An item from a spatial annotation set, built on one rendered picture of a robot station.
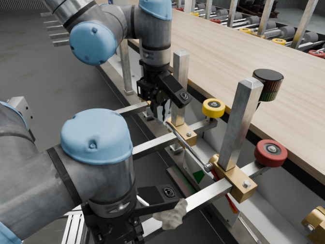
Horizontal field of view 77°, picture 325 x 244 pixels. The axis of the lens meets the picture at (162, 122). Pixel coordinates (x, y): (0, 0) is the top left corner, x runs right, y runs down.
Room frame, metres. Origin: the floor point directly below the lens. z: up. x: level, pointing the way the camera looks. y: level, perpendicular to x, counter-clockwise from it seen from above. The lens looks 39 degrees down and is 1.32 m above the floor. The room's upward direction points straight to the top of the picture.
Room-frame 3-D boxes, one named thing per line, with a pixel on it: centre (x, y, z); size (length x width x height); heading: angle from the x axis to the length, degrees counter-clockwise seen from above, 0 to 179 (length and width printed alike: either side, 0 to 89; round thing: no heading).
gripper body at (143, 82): (0.54, 0.02, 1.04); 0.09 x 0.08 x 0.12; 49
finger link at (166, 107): (0.54, 0.01, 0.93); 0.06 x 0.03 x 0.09; 49
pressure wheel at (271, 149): (0.39, -0.31, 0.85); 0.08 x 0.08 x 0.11
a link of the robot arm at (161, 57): (0.53, 0.02, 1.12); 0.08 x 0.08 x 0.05
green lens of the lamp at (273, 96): (0.39, -0.22, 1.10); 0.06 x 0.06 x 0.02
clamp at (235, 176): (0.35, -0.19, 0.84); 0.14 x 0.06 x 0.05; 29
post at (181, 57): (0.58, -0.06, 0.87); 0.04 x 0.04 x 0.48; 29
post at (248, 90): (0.37, -0.18, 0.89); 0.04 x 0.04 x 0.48; 29
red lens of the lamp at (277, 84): (0.39, -0.22, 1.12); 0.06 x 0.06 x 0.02
